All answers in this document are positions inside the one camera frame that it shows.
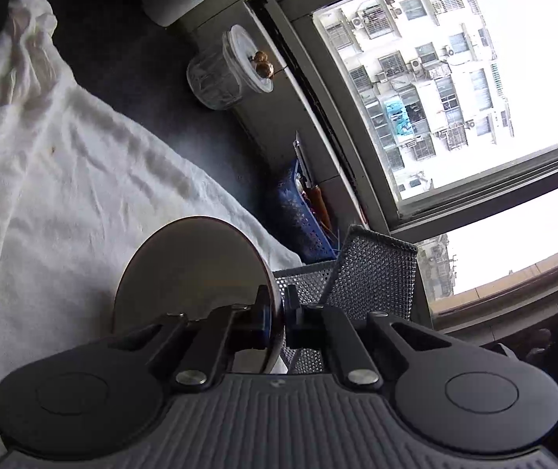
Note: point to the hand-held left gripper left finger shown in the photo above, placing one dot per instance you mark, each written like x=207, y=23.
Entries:
x=261, y=322

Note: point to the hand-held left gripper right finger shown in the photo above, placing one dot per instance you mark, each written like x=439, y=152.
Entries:
x=290, y=320

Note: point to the grey mesh dishcloth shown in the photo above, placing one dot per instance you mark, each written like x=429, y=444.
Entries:
x=371, y=278

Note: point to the blue plastic basket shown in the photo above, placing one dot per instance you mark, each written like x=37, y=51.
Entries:
x=293, y=215

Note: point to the grey flat tool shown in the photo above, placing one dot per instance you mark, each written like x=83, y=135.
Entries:
x=302, y=156

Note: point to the white cloth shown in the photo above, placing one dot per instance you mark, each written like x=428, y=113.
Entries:
x=63, y=180

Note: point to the glass jar with lid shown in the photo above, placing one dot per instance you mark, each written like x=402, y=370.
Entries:
x=210, y=78

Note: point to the apartment building outside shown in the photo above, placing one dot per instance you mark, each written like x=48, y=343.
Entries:
x=430, y=83

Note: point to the window frame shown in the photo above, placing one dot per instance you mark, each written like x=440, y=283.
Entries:
x=371, y=205

